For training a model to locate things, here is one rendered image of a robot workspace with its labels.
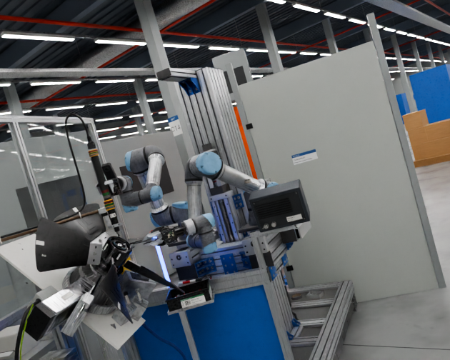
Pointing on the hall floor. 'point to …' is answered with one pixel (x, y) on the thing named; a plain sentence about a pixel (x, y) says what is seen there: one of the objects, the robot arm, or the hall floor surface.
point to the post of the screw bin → (189, 335)
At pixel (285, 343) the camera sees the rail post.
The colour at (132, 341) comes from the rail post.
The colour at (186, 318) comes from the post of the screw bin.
